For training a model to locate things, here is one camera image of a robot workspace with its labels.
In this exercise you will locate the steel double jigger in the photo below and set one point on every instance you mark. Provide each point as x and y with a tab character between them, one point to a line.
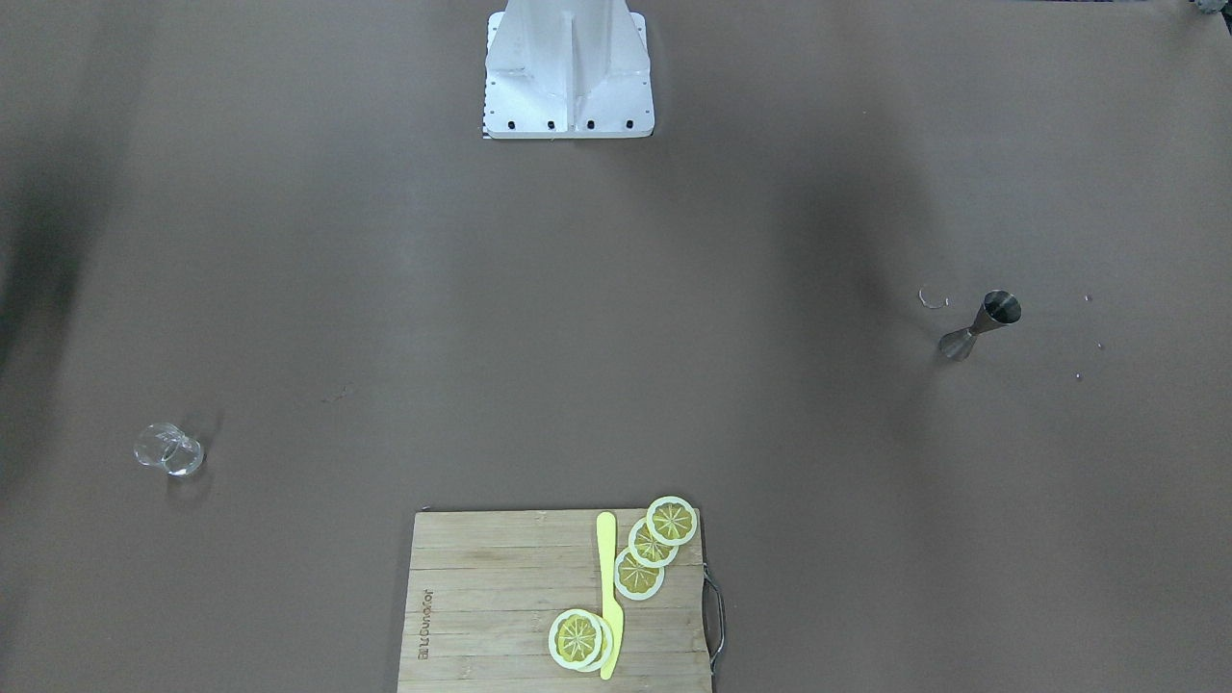
998	309

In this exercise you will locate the small clear glass cup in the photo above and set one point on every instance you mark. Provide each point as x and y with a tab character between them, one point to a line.
167	447

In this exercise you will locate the end row lemon slice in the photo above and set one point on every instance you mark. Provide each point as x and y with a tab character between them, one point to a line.
672	521

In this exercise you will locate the middle row lemon slice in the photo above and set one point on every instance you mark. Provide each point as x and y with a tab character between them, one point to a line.
648	551

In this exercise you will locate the yellow plastic knife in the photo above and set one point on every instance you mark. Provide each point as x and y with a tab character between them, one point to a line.
612	612

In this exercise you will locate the lemon slice beside knife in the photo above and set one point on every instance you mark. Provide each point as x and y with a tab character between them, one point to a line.
580	641

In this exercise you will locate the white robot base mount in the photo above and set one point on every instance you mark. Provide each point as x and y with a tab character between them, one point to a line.
567	70

